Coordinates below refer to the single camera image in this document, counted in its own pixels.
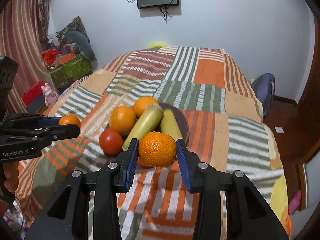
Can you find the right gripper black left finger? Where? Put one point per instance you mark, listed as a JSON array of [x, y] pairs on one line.
[[65, 216]]

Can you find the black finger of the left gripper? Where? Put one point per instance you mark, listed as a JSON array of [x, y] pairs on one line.
[[50, 136], [30, 121]]

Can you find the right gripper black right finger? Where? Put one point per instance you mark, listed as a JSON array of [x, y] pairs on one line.
[[248, 214]]

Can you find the small mandarin orange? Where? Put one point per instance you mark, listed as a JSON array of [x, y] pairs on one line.
[[157, 149]]

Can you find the yellow green banana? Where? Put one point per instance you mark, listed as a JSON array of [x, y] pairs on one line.
[[146, 123], [169, 125]]

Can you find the red box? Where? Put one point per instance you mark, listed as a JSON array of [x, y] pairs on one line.
[[34, 92]]

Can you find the pink toy figure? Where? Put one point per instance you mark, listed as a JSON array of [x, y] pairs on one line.
[[50, 95]]

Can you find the green storage box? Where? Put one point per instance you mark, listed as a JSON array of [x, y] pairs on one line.
[[74, 69]]

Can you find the red tomato left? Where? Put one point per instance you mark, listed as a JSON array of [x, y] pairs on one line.
[[110, 142]]

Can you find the striped patchwork bedspread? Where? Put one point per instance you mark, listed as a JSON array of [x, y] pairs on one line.
[[216, 112]]

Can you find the striped brown curtain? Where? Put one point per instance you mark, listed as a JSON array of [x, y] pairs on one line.
[[24, 31]]

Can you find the large orange with sticker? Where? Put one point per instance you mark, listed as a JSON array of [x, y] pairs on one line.
[[122, 120]]

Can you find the dark purple round plate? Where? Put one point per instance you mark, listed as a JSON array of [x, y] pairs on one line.
[[180, 118]]

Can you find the large plain orange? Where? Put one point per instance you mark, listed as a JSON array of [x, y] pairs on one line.
[[142, 104]]

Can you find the blue backpack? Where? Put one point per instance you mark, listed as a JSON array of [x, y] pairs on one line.
[[264, 89]]

